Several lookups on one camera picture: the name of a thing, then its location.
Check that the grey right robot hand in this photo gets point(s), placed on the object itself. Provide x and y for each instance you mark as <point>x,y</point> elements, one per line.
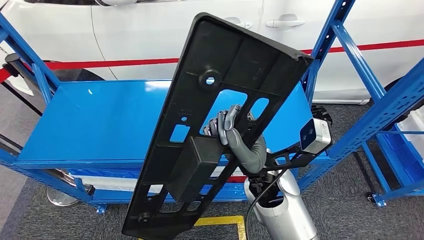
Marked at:
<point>232,132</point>

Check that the black plastic plate frame part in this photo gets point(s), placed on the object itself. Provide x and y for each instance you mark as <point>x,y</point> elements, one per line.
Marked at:
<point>232,49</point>

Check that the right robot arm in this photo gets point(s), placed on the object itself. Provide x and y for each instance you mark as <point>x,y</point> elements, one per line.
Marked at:
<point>285,212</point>

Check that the blue steel shelf rack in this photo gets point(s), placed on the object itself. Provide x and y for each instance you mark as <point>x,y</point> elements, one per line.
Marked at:
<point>364,132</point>
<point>99,116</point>

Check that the black ribbed box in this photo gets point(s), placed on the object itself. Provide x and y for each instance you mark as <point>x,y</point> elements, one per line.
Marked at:
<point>323,114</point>

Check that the white car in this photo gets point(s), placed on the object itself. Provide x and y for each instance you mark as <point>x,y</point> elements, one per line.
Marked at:
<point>149,33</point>

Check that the red barrier belt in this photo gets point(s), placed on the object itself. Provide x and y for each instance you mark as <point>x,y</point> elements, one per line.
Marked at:
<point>116,63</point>
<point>3,75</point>

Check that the black car wheel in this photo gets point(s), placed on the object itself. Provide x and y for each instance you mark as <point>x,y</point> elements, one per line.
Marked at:
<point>394,84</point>
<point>82,76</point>

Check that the chrome round floor base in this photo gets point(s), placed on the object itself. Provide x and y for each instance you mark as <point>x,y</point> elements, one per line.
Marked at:
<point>61,200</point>

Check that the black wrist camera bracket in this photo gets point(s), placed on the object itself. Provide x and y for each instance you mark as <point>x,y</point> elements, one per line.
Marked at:
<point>291,159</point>

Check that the black stanchion post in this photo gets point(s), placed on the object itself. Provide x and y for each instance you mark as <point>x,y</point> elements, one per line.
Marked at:
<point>12,61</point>

